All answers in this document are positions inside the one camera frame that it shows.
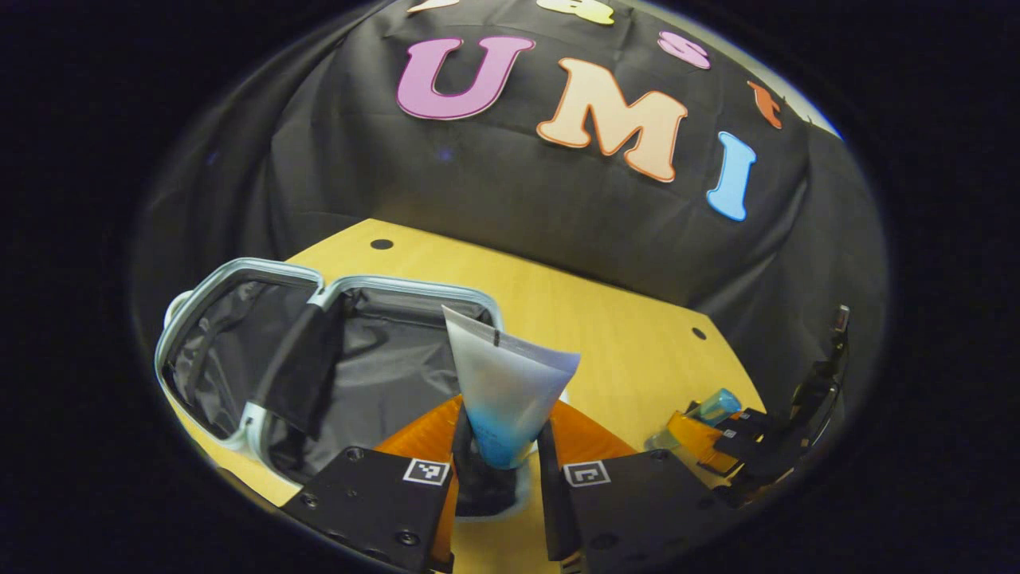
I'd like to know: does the clear bottle with blue cap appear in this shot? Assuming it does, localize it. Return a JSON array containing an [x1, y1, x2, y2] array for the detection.
[[644, 387, 743, 457]]

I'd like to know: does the black backdrop cloth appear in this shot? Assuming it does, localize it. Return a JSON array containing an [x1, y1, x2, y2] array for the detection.
[[131, 0, 889, 415]]

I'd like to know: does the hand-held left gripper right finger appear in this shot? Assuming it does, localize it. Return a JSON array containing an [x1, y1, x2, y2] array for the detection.
[[538, 399, 742, 574]]

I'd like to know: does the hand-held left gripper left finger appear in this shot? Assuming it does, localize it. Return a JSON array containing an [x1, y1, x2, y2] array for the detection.
[[279, 395, 479, 574]]

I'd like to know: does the white and blue cream tube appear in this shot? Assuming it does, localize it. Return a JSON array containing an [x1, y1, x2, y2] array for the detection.
[[441, 305, 583, 471]]

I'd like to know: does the light blue suitcase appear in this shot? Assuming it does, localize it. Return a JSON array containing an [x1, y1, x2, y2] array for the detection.
[[154, 257, 571, 519]]

